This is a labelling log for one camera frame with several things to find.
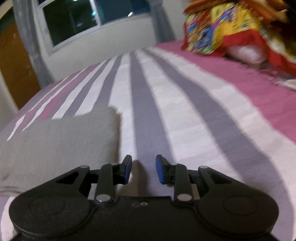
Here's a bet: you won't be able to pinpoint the grey curtain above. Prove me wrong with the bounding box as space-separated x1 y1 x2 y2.
12 0 55 88
148 0 176 44

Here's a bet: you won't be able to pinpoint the cream printed blanket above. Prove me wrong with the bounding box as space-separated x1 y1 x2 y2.
184 0 287 15

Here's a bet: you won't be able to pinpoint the white pillow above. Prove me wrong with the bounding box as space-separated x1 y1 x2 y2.
225 45 269 65

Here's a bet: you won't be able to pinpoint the colourful red-edged quilt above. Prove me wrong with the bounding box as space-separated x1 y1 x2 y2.
181 5 296 76

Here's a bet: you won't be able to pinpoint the white framed sliding window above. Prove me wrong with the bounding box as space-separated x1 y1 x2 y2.
37 0 152 55

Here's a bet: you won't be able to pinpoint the wooden door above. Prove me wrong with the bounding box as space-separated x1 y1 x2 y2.
0 5 41 110

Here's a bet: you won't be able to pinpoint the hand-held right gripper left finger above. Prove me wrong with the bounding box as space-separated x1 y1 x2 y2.
55 155 133 206

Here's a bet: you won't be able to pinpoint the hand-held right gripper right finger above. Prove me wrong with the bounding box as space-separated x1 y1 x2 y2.
155 154 233 207

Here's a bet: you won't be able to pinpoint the striped pink purple bed sheet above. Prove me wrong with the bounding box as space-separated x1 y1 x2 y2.
0 39 296 241

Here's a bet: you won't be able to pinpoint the grey pants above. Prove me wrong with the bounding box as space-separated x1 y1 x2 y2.
0 106 122 194

